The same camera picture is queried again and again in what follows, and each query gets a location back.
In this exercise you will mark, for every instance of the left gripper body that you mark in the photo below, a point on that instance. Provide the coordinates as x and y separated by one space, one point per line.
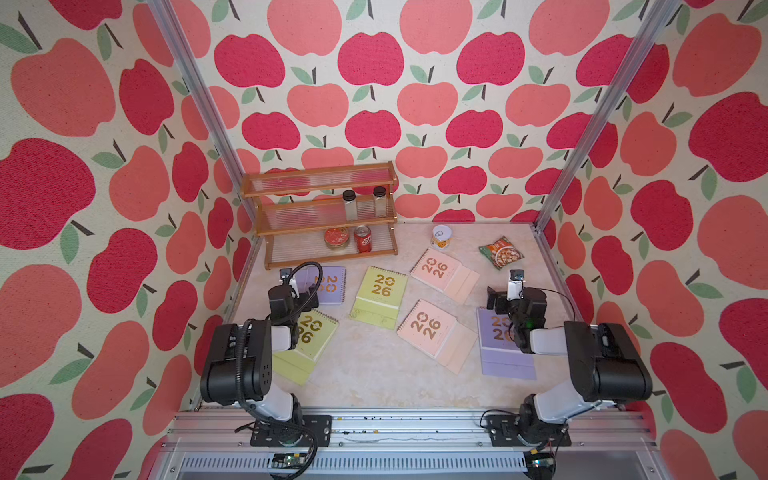
298 306

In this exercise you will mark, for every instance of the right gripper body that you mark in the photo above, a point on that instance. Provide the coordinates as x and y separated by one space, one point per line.
506 308

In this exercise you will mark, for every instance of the pink calendar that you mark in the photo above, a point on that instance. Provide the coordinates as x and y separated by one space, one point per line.
445 274
438 334

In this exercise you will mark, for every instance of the green calendar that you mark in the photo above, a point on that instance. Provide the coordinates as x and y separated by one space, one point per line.
316 330
379 298

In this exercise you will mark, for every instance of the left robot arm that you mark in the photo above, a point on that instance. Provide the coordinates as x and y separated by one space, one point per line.
238 368

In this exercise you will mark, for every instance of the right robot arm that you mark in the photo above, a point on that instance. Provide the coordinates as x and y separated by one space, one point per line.
605 369

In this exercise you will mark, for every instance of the purple calendar near shelf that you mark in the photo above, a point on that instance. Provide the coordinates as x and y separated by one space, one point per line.
332 288

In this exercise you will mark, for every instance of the purple calendar right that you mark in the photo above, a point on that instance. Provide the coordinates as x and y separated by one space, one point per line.
500 356

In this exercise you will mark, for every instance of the green orange snack packet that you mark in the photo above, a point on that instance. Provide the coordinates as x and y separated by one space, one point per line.
501 252

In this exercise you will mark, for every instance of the flat red tin can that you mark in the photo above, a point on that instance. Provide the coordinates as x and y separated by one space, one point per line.
336 238

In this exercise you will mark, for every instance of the wooden tiered shelf rack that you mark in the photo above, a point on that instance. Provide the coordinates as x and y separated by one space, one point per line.
295 208

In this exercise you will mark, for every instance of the red soda can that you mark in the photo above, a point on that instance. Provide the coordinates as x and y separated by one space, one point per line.
363 239

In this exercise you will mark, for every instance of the white yellow food can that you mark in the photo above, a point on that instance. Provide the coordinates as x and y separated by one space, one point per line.
441 237

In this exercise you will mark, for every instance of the left glass spice jar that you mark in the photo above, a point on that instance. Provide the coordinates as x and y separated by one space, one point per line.
350 205

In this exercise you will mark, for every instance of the glass spice jar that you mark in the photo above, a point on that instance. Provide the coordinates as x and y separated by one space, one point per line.
350 205
380 196

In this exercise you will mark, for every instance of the right glass spice jar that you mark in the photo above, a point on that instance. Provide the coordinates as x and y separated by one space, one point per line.
380 196

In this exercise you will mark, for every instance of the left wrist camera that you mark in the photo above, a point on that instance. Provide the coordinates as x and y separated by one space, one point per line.
287 276

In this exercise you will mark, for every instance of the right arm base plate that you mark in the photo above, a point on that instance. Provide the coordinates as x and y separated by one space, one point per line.
512 430

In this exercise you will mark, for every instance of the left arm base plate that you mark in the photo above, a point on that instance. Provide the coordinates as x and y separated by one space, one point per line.
315 431

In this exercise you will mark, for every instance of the aluminium frame rail front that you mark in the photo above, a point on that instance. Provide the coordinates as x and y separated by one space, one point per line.
376 443

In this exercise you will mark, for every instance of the left aluminium corner post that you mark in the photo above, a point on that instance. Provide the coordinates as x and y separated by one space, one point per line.
173 33

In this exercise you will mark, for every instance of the aluminium corner post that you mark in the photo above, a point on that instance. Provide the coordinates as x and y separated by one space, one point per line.
173 33
651 27

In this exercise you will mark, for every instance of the right aluminium corner post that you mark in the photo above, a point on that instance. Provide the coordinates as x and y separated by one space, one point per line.
651 27

